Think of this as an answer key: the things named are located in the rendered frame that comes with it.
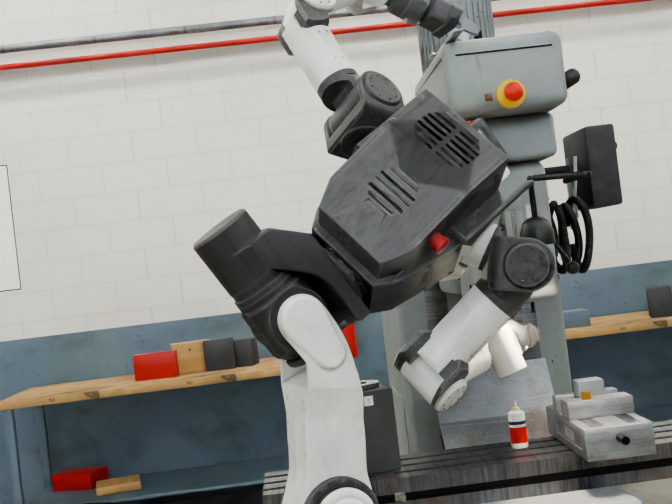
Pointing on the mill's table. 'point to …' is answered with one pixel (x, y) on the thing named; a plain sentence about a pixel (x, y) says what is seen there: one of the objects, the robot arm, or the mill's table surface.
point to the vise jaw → (597, 406)
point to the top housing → (446, 61)
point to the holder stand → (380, 428)
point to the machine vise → (601, 432)
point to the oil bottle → (517, 427)
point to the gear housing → (525, 136)
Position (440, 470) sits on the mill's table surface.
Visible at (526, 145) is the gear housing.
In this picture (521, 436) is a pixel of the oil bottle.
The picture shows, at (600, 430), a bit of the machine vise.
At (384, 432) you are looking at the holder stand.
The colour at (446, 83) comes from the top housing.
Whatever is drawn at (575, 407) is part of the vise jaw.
